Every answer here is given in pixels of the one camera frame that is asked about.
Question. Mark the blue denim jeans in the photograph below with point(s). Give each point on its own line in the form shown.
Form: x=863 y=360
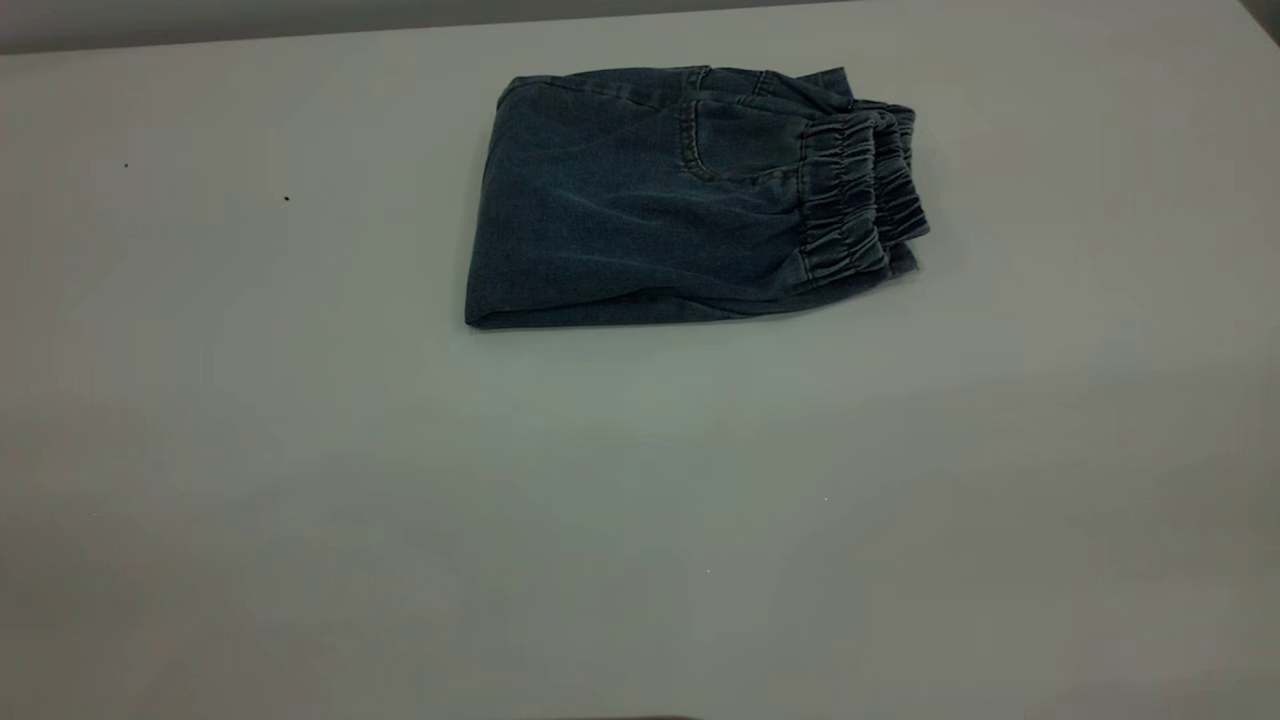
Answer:
x=640 y=200

